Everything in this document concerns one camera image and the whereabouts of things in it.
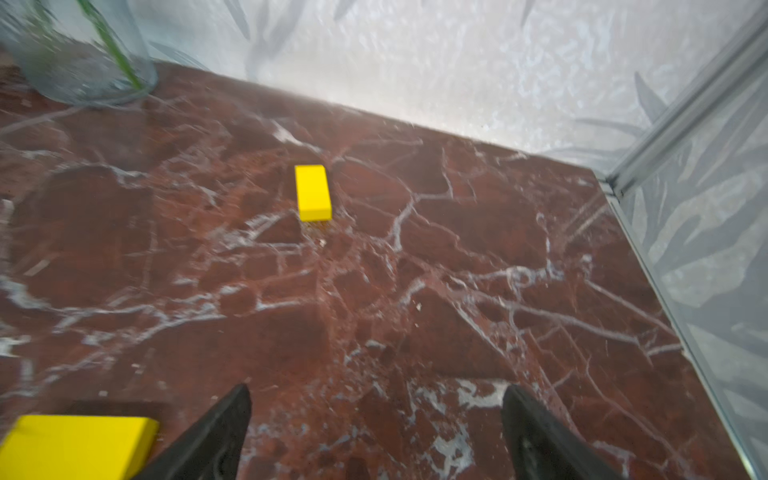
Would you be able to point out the large yellow block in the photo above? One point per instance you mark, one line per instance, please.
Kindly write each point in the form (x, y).
(77, 447)

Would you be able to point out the aluminium frame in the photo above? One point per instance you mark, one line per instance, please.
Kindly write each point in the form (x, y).
(692, 197)

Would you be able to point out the small yellow block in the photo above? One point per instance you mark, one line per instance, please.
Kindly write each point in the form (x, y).
(313, 195)

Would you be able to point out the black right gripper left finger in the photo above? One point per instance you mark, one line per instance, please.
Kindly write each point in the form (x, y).
(211, 448)

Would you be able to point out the blue glass vase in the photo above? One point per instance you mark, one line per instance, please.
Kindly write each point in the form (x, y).
(86, 53)

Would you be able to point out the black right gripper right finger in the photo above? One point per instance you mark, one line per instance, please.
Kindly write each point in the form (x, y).
(541, 447)

